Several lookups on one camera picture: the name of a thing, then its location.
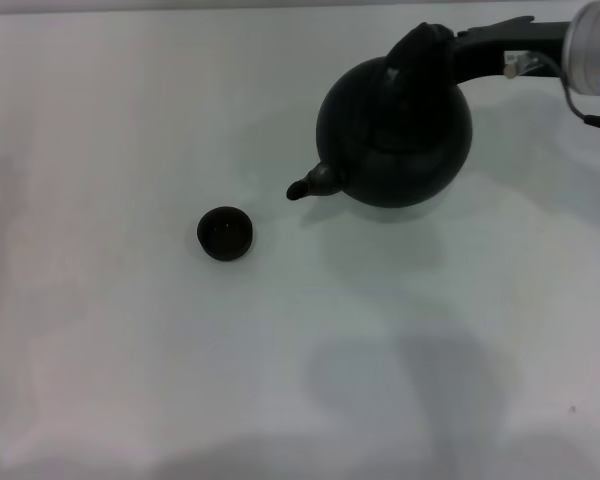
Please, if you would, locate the black round teapot with handle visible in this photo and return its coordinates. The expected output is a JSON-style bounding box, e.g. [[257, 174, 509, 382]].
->
[[285, 22, 474, 209]]

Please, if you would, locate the small dark brown teacup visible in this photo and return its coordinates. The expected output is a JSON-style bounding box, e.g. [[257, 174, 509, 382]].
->
[[196, 204, 255, 261]]

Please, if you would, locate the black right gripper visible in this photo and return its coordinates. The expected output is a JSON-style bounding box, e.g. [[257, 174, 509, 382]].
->
[[452, 15, 574, 86]]

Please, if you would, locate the grey gripper cable with plug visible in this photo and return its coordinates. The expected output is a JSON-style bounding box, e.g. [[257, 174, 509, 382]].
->
[[503, 52, 600, 134]]

